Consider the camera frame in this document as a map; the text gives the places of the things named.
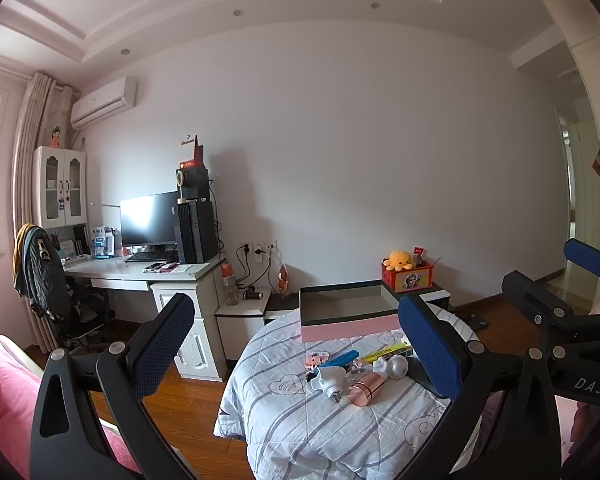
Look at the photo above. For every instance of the blue plastic tool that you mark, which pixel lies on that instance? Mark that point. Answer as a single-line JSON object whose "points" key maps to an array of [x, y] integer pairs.
{"points": [[342, 357]]}

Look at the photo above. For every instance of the white nightstand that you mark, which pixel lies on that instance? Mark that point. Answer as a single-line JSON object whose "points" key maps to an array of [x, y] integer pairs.
{"points": [[240, 330]]}

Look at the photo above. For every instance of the black office chair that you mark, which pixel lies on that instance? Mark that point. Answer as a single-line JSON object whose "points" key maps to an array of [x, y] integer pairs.
{"points": [[87, 320]]}

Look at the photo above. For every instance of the striped white quilt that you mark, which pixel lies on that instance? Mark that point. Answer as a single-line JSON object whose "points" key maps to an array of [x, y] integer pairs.
{"points": [[290, 425]]}

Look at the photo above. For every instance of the white door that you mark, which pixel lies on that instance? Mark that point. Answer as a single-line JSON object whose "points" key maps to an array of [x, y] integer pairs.
{"points": [[595, 185]]}

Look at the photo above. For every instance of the anatomical torso model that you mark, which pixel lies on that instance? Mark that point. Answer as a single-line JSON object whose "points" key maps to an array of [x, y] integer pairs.
{"points": [[284, 280]]}

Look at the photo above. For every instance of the white wall outlet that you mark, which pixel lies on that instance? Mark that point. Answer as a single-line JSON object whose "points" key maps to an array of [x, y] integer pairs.
{"points": [[259, 256], [272, 249]]}

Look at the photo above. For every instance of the red door decoration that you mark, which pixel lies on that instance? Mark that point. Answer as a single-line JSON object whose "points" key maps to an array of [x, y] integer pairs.
{"points": [[599, 165]]}

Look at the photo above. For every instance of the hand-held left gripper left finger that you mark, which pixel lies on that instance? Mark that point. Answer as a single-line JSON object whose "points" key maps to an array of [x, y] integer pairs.
{"points": [[160, 345]]}

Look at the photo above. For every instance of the black computer monitor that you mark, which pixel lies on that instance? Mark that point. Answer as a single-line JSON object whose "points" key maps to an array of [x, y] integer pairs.
{"points": [[147, 217]]}

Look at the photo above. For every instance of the blue white carton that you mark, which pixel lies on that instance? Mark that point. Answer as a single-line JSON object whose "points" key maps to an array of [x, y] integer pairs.
{"points": [[101, 242]]}

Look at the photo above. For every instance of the black white low cabinet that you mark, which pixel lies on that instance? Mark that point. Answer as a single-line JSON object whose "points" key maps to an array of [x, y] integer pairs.
{"points": [[280, 305]]}

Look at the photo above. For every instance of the black case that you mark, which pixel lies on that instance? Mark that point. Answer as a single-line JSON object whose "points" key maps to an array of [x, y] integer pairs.
{"points": [[416, 377]]}

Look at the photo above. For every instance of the yellow octopus plush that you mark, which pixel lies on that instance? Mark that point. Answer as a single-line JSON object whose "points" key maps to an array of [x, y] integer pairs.
{"points": [[399, 259]]}

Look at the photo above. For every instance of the pink blanket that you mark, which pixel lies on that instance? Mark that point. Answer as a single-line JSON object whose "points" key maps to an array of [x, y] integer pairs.
{"points": [[5, 375]]}

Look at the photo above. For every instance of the small doll figure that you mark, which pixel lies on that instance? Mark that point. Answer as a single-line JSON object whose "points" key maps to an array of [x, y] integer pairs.
{"points": [[56, 137]]}

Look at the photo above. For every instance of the beige curtain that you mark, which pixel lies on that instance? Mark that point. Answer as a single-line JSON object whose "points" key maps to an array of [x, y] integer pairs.
{"points": [[35, 115]]}

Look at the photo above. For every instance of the dark jacket yellow lining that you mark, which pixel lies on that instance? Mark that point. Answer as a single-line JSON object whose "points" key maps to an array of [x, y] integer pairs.
{"points": [[40, 270]]}

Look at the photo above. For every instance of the pink storage box green rim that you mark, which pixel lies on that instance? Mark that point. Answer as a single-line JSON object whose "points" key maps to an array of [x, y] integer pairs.
{"points": [[350, 331]]}

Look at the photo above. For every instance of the pastel building block toy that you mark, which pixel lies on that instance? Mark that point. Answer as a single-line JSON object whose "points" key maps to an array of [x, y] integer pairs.
{"points": [[317, 360]]}

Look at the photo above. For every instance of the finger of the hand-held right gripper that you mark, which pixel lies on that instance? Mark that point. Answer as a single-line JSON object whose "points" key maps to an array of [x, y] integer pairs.
{"points": [[587, 256], [535, 292]]}

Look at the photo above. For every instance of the white air conditioner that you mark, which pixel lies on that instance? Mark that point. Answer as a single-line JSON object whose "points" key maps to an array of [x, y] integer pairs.
{"points": [[102, 105]]}

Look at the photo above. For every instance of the rose gold metal canister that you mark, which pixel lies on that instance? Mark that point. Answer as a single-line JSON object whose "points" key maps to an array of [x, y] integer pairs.
{"points": [[365, 390]]}

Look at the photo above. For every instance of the red toy box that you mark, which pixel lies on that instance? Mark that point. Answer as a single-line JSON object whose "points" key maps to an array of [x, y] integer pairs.
{"points": [[405, 280]]}

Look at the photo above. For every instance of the white plug adapter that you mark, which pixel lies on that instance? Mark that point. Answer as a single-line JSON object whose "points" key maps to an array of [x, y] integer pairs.
{"points": [[325, 382]]}

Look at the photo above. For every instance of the white hutch cabinet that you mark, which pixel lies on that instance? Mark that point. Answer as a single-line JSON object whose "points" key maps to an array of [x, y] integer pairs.
{"points": [[62, 152]]}

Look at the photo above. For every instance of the red desk calendar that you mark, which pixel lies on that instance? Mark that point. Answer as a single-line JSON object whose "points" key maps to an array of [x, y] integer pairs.
{"points": [[198, 152]]}

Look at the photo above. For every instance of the black cylindrical roller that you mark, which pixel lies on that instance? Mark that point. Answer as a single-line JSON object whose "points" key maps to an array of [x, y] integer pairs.
{"points": [[252, 293]]}

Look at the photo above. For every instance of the white astronaut figure silver helmet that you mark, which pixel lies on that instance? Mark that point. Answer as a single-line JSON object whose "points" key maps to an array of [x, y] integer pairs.
{"points": [[397, 366]]}

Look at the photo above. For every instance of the black computer tower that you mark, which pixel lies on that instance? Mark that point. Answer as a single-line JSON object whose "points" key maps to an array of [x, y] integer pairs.
{"points": [[195, 232]]}

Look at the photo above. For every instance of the black keyboard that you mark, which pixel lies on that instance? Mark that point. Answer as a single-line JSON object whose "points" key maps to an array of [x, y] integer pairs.
{"points": [[150, 257]]}

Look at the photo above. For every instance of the clear bottle orange lid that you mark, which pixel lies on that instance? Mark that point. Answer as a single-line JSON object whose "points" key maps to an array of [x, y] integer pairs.
{"points": [[229, 290]]}

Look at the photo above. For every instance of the yellow highlighter pack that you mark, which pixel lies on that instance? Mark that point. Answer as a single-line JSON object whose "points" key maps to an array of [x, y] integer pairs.
{"points": [[385, 352]]}

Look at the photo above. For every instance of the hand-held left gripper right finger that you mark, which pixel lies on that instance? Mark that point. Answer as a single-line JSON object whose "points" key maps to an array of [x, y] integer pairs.
{"points": [[427, 345]]}

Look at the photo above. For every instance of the white desk with drawers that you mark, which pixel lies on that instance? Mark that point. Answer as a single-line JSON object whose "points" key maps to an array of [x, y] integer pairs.
{"points": [[130, 270]]}

